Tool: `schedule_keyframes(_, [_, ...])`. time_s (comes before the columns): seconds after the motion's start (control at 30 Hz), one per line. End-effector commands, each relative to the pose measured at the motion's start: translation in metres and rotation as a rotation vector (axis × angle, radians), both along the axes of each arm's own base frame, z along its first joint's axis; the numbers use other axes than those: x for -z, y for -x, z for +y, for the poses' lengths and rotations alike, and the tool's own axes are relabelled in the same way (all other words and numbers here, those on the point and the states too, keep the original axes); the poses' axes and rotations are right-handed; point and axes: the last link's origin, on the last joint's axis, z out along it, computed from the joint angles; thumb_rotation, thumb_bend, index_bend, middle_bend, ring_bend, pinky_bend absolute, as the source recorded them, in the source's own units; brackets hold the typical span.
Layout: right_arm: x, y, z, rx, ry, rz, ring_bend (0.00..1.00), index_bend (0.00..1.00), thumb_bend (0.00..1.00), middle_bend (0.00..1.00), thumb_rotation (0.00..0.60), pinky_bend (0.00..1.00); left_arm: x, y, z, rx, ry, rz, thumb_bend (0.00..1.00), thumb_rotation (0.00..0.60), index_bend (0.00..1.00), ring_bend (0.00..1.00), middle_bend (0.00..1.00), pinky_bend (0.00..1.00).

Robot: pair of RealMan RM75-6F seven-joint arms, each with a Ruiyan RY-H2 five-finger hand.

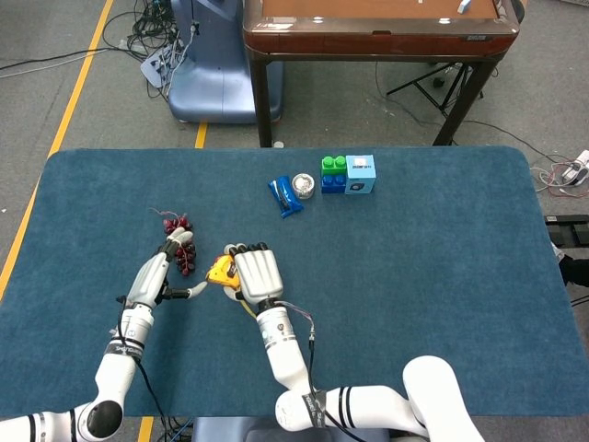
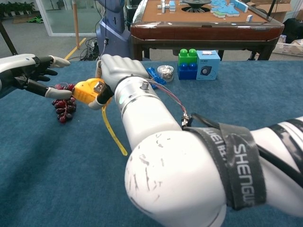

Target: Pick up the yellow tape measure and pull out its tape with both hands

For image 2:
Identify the small silver tin can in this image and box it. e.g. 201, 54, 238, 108
157, 65, 175, 83

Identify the black fabric bag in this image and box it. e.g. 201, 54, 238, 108
283, 18, 303, 44

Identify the yellow tape measure with strap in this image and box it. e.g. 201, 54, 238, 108
72, 78, 128, 157

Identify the dark red grape bunch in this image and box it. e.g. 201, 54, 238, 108
52, 82, 78, 124

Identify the black tripod stand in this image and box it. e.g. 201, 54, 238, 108
267, 0, 277, 20

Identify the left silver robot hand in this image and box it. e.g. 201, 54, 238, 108
0, 53, 74, 99

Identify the brown cardboard box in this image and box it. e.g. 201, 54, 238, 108
246, 0, 303, 23

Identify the white cable with plug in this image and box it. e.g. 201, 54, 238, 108
99, 37, 110, 57

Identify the blue toy building brick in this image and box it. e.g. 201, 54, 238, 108
177, 62, 198, 80

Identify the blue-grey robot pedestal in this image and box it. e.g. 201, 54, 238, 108
95, 0, 132, 61

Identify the brown mahjong table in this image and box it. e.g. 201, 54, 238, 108
129, 0, 285, 61

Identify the black table leg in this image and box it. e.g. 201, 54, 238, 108
0, 21, 18, 56

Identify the wooden pole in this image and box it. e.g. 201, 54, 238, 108
72, 0, 80, 50

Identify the black floor cable bundle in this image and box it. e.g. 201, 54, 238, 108
80, 37, 102, 61

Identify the green floor object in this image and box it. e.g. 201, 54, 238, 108
27, 15, 45, 24

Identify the black arm cable with connector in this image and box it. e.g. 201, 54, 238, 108
148, 79, 303, 187

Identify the light blue cardboard box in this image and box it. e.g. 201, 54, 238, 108
196, 50, 221, 81

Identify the black mahjong table dial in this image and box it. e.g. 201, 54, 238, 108
181, 0, 212, 13

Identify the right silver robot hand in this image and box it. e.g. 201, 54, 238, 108
87, 53, 150, 111

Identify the row of potted plants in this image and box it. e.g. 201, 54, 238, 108
0, 1, 36, 17

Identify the pile of blue mahjong tiles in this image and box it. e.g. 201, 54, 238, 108
210, 0, 249, 18

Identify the glass partition white frame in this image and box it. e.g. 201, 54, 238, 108
35, 0, 105, 37

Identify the white plastic basket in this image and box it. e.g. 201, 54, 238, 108
272, 35, 303, 57

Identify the blue snack packet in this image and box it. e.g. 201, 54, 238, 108
146, 67, 167, 90

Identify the stack of mahjong tiles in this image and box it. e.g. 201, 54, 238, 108
157, 0, 177, 13

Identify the blue felt table cover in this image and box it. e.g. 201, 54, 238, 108
0, 61, 303, 227

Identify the black printed strap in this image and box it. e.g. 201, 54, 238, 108
183, 113, 267, 211

